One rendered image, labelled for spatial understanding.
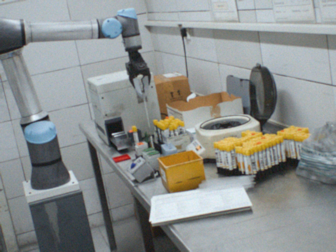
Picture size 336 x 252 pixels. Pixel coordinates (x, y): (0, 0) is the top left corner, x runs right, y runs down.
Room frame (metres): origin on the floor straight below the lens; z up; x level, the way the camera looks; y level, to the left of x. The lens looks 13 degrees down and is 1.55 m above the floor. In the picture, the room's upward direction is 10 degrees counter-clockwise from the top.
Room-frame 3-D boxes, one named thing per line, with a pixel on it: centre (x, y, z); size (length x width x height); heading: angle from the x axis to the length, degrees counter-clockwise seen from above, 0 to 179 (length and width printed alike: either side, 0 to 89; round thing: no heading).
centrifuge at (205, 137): (2.26, -0.21, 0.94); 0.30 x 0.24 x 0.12; 96
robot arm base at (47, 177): (2.18, 0.48, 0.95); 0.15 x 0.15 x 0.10
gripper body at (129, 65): (2.42, 0.09, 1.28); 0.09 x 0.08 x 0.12; 15
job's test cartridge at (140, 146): (2.33, 0.12, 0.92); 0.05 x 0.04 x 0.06; 105
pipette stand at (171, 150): (2.13, 0.01, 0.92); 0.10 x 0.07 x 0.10; 9
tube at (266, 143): (1.92, -0.32, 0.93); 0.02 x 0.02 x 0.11
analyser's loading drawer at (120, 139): (2.63, 0.23, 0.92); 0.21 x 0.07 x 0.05; 15
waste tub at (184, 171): (1.96, -0.02, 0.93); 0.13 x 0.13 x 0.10; 11
